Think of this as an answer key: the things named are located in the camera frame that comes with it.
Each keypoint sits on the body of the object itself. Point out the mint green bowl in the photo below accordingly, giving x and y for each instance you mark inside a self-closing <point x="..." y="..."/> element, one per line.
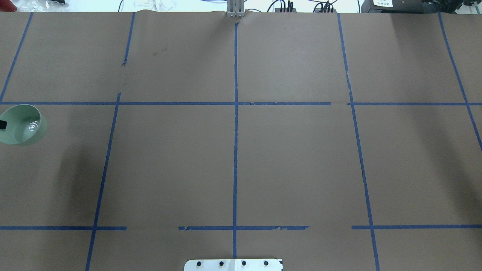
<point x="25" y="125"/>

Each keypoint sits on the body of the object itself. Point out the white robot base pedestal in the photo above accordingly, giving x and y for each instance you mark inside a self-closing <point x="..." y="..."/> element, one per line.
<point x="234" y="265"/>

